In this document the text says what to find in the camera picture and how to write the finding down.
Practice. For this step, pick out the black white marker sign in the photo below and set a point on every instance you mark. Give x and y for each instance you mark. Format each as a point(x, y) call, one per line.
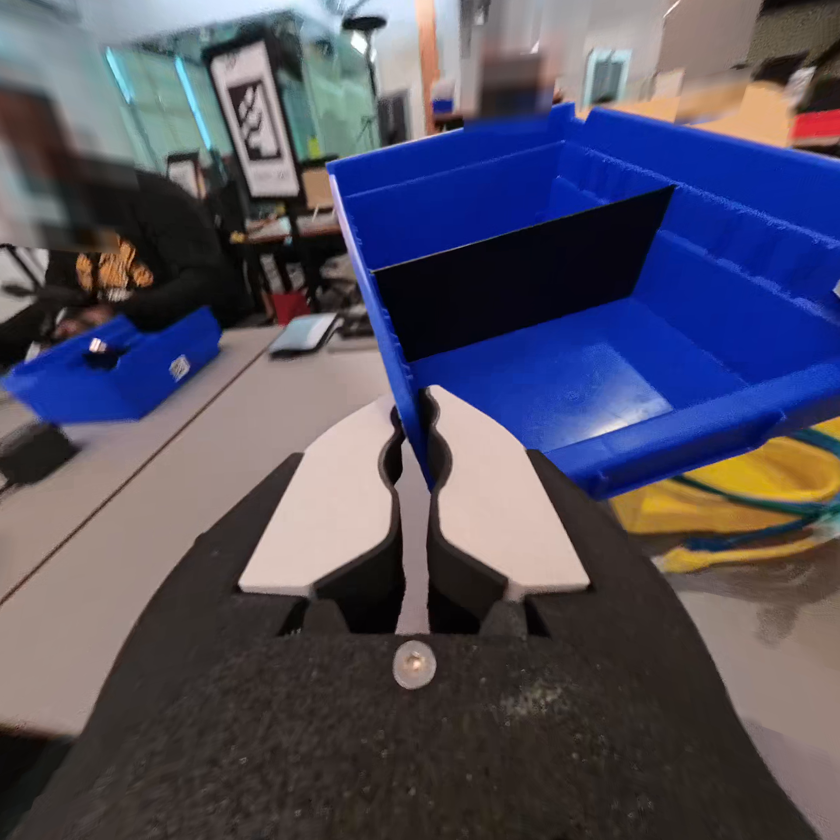
point(256, 118)

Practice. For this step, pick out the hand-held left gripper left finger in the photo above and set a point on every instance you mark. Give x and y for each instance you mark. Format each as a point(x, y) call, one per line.
point(328, 518)

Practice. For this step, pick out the yellow storage bin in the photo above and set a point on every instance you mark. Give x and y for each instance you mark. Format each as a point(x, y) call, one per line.
point(774, 472)

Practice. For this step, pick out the black bin divider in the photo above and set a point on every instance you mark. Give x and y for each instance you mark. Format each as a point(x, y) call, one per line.
point(512, 282)

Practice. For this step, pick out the grey laptop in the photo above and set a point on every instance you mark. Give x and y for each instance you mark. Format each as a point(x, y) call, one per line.
point(305, 331)

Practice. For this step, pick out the blue bin with white sticker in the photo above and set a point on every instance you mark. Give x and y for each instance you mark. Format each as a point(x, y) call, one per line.
point(131, 387)

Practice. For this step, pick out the blue storage bin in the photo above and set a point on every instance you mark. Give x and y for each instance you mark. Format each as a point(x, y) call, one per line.
point(590, 394)

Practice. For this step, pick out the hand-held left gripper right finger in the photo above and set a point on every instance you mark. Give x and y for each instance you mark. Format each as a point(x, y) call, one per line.
point(512, 518)

